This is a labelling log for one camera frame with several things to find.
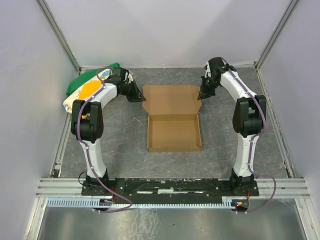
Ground brown cardboard box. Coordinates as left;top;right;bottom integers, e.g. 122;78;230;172
142;84;202;153

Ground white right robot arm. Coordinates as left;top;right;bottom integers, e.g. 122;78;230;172
197;57;266;189

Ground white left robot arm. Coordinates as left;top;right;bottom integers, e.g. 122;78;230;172
71;70;146;186

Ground green yellow white cloth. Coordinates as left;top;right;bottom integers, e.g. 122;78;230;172
63;63;120;114

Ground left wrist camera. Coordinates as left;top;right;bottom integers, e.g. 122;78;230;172
108;67;134;84

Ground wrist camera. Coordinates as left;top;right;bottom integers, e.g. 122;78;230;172
108;67;134;84
204;57;226;77

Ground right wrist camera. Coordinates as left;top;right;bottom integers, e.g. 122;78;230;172
204;57;226;77

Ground aluminium frame rail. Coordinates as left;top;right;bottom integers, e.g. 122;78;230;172
34;177;312;201

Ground light blue slotted cable duct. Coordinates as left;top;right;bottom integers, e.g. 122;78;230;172
46;197;235;210

